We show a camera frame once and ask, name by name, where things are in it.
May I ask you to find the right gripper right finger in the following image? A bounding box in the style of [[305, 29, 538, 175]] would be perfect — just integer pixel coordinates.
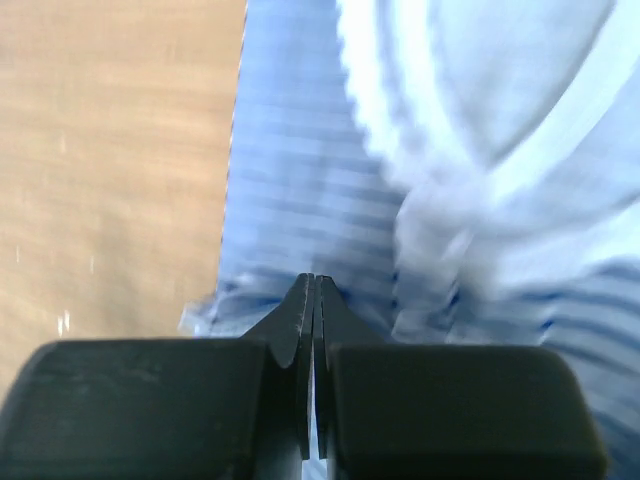
[[313, 276, 608, 479]]

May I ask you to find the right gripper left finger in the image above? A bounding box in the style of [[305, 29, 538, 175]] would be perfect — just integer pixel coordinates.
[[1, 274, 314, 479]]

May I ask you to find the blue white striped tank top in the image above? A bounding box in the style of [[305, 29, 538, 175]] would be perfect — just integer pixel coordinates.
[[177, 0, 640, 480]]

